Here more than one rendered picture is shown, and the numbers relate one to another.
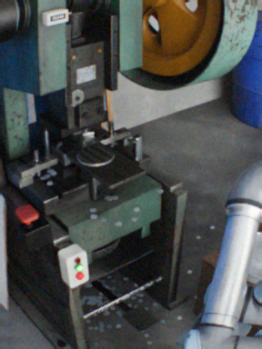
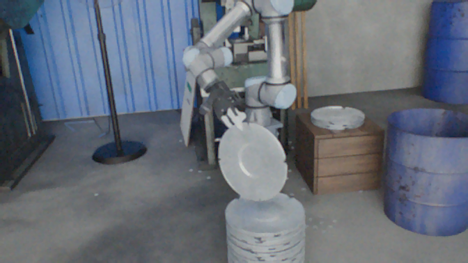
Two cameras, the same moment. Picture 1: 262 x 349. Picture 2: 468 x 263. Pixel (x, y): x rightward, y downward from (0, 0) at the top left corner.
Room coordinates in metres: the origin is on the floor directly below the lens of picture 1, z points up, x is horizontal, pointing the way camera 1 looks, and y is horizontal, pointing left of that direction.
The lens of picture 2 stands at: (-0.81, -1.13, 1.10)
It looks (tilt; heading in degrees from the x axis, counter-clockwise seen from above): 20 degrees down; 30
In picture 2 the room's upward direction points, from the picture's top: 3 degrees counter-clockwise
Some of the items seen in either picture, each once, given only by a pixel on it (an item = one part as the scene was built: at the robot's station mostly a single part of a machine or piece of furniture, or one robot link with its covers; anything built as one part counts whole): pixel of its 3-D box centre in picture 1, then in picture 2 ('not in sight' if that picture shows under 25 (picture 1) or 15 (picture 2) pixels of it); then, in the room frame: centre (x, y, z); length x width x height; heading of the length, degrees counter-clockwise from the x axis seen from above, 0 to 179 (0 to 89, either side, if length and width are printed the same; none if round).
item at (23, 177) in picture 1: (35, 164); not in sight; (1.43, 0.33, 0.76); 0.17 x 0.06 x 0.10; 129
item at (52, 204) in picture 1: (75, 167); (236, 53); (1.53, 0.20, 0.68); 0.45 x 0.30 x 0.06; 129
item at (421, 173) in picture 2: not in sight; (430, 169); (1.12, -1.05, 0.24); 0.42 x 0.42 x 0.48
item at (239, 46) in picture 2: (105, 178); (241, 51); (1.40, 0.09, 0.72); 0.25 x 0.14 x 0.14; 39
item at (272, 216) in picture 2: not in sight; (264, 211); (0.35, -0.56, 0.32); 0.29 x 0.29 x 0.01
